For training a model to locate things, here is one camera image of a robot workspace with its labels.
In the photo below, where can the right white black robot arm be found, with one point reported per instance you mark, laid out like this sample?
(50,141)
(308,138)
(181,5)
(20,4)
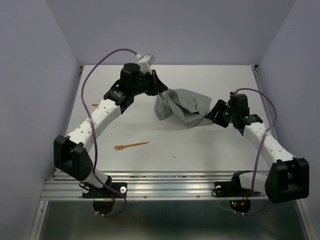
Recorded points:
(277,173)

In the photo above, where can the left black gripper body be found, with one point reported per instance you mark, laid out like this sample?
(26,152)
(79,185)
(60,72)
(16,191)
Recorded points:
(144,85)

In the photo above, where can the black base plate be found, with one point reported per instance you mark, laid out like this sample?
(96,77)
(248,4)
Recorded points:
(91,192)
(227,189)

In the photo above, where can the aluminium rail frame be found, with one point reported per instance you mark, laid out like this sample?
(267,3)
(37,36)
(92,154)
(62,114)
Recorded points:
(169,187)

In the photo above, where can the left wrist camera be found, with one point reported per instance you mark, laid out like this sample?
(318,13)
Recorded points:
(145,62)

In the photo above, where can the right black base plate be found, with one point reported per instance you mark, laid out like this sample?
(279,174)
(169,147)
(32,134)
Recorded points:
(227,189)

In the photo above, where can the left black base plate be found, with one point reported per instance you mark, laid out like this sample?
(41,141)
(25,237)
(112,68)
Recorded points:
(91,192)

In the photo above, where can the orange plastic fork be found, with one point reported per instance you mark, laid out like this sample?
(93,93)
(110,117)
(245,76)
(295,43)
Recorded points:
(122,147)

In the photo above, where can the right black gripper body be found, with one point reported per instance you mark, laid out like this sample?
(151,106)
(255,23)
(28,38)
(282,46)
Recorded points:
(232,114)

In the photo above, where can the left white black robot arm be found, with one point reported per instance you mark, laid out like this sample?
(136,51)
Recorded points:
(71,152)

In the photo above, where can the grey cloth napkin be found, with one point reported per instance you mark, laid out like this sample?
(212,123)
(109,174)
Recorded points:
(188,106)

